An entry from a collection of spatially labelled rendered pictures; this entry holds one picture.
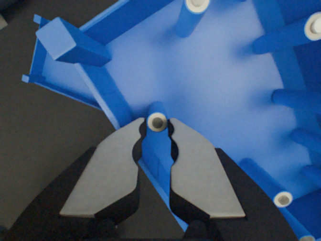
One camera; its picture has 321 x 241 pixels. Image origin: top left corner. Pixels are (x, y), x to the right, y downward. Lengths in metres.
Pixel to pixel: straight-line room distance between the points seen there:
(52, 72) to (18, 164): 0.42
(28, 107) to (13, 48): 0.21
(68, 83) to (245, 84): 0.59
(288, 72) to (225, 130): 0.09
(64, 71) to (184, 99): 0.55
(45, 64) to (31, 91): 0.12
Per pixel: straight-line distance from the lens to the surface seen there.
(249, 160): 0.23
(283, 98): 0.21
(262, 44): 0.20
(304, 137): 0.24
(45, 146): 0.80
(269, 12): 0.23
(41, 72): 0.72
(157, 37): 0.19
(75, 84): 0.66
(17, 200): 1.01
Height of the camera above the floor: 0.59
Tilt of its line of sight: 76 degrees down
